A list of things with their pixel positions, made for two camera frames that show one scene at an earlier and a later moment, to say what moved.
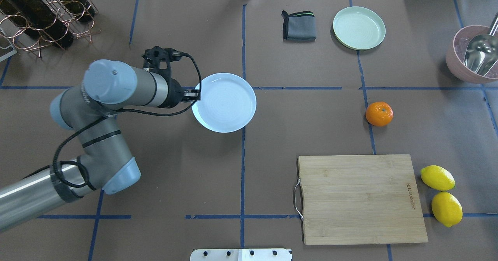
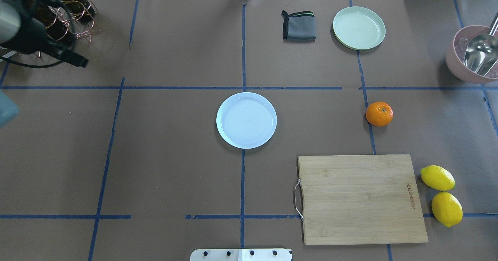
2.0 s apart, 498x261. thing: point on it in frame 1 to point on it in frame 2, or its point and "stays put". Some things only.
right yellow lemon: x=446 y=207 stays put
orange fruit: x=379 y=114 stays put
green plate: x=358 y=28 stays put
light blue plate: x=227 y=104 to x=246 y=120
